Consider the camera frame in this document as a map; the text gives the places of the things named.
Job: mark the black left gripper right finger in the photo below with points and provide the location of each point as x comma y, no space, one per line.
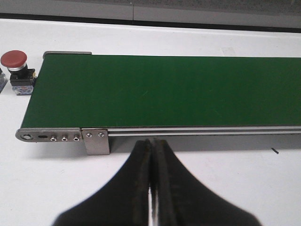
179,199

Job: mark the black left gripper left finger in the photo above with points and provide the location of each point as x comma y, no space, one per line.
123,201

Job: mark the green conveyor belt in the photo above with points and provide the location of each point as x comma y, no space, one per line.
100,91

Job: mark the red mushroom button beside conveyor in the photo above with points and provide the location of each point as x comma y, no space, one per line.
22,78

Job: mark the push button base left edge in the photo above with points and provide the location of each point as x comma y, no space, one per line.
3,80

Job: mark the aluminium conveyor side rail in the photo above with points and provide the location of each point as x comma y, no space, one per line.
96,140

